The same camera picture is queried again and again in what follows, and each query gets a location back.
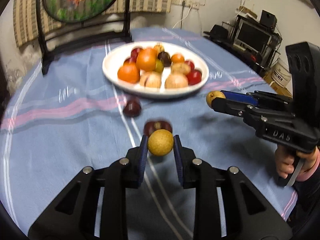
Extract yellow potato-like fruit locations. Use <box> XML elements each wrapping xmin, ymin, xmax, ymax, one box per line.
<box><xmin>206</xmin><ymin>90</ymin><xmax>226</xmax><ymax>108</ymax></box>

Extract tan spotted fruit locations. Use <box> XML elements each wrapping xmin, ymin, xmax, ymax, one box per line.
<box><xmin>139</xmin><ymin>72</ymin><xmax>162</xmax><ymax>88</ymax></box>

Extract wall power strip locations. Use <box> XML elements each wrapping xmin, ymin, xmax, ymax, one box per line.
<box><xmin>171</xmin><ymin>0</ymin><xmax>200</xmax><ymax>10</ymax></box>

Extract brown round fruit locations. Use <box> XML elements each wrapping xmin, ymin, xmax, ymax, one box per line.
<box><xmin>171</xmin><ymin>62</ymin><xmax>191</xmax><ymax>75</ymax></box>

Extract dark red plum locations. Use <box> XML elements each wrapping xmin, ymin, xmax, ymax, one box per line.
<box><xmin>131</xmin><ymin>47</ymin><xmax>143</xmax><ymax>58</ymax></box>

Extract tan longan fruit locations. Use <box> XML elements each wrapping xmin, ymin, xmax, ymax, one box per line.
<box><xmin>148</xmin><ymin>129</ymin><xmax>174</xmax><ymax>157</ymax></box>

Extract round goldfish screen ornament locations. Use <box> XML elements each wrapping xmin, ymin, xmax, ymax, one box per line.
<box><xmin>36</xmin><ymin>0</ymin><xmax>132</xmax><ymax>75</ymax></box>

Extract big red tomato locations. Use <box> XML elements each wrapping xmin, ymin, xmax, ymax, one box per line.
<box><xmin>186</xmin><ymin>69</ymin><xmax>202</xmax><ymax>86</ymax></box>

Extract smooth orange middle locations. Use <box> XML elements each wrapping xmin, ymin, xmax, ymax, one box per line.
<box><xmin>136</xmin><ymin>47</ymin><xmax>157</xmax><ymax>72</ymax></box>

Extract small dark water chestnut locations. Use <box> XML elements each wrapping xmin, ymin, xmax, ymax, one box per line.
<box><xmin>157</xmin><ymin>51</ymin><xmax>171</xmax><ymax>67</ymax></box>

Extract large dark water chestnut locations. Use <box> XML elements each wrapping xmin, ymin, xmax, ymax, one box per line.
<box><xmin>143</xmin><ymin>120</ymin><xmax>172</xmax><ymax>137</ymax></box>

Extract green yellow tomato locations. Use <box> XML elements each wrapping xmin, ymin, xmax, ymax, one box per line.
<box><xmin>155</xmin><ymin>59</ymin><xmax>164</xmax><ymax>74</ymax></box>

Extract blue striped tablecloth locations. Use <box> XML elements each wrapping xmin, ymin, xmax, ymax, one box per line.
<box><xmin>1</xmin><ymin>28</ymin><xmax>297</xmax><ymax>233</ymax></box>

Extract black cluttered shelf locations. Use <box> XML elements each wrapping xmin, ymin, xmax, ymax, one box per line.
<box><xmin>203</xmin><ymin>10</ymin><xmax>282</xmax><ymax>76</ymax></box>

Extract red cherry tomato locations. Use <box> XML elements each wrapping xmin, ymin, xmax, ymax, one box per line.
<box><xmin>185</xmin><ymin>60</ymin><xmax>195</xmax><ymax>70</ymax></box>

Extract striped beige curtain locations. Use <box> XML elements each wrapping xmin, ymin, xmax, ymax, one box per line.
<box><xmin>13</xmin><ymin>0</ymin><xmax>172</xmax><ymax>47</ymax></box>

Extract pale oval fruit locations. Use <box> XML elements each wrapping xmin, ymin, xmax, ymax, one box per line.
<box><xmin>165</xmin><ymin>73</ymin><xmax>188</xmax><ymax>89</ymax></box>

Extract dark cherry on cloth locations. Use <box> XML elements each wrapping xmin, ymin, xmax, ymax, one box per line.
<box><xmin>123</xmin><ymin>98</ymin><xmax>142</xmax><ymax>118</ymax></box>

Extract bumpy orange tangerine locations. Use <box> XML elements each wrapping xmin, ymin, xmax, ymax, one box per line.
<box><xmin>117</xmin><ymin>63</ymin><xmax>140</xmax><ymax>83</ymax></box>

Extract yellow spotted small fruit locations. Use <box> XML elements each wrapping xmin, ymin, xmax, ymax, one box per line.
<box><xmin>153</xmin><ymin>43</ymin><xmax>165</xmax><ymax>54</ymax></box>

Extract person right hand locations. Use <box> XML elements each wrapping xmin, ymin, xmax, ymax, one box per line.
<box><xmin>274</xmin><ymin>144</ymin><xmax>320</xmax><ymax>181</ymax></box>

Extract white plastic bucket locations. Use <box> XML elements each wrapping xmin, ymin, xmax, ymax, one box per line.
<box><xmin>271</xmin><ymin>59</ymin><xmax>292</xmax><ymax>88</ymax></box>

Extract white round plate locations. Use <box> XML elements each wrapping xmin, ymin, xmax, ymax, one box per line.
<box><xmin>103</xmin><ymin>41</ymin><xmax>209</xmax><ymax>99</ymax></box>

